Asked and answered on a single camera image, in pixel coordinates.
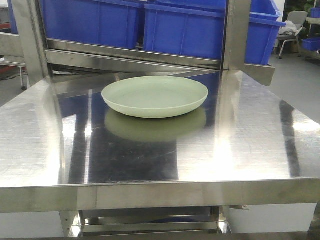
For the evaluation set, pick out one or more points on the blue plastic bin right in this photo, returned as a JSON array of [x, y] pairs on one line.
[[193, 29]]

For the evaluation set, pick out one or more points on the light green round plate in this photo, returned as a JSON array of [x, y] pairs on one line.
[[155, 97]]

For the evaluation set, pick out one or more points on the blue plastic bin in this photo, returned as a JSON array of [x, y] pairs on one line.
[[193, 29], [113, 23]]

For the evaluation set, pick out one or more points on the stainless steel shelf rack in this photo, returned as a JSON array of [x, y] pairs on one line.
[[42, 55]]

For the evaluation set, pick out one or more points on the small blue bin background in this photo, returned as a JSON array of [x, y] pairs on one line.
[[311, 44]]

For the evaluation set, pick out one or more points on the blue plastic bin left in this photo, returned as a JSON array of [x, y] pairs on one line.
[[113, 23]]

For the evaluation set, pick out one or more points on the grey office chair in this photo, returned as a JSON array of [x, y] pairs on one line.
[[291, 31]]

